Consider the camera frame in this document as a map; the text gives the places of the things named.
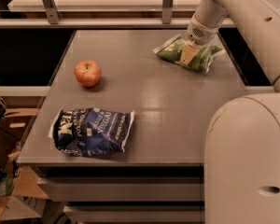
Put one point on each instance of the lower grey drawer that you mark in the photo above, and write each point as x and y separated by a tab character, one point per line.
135	214

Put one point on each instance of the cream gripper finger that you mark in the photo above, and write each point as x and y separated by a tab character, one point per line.
188	53

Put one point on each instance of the green jalapeno chip bag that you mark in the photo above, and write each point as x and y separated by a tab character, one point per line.
171	49

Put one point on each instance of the blue chip bag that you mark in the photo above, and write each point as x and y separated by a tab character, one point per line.
87	132

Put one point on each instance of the grey drawer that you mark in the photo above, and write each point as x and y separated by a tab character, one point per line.
122	189
135	214

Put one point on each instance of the metal railing frame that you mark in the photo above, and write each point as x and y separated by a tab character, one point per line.
97	14

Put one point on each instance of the brown cardboard box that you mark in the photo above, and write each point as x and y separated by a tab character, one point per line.
20	197

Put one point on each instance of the red apple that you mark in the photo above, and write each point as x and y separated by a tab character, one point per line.
88	73

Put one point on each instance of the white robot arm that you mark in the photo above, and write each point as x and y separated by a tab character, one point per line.
242	145

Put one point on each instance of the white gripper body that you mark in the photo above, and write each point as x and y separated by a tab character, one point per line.
201	34

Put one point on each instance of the upper grey drawer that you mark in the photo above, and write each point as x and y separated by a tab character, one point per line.
122	189

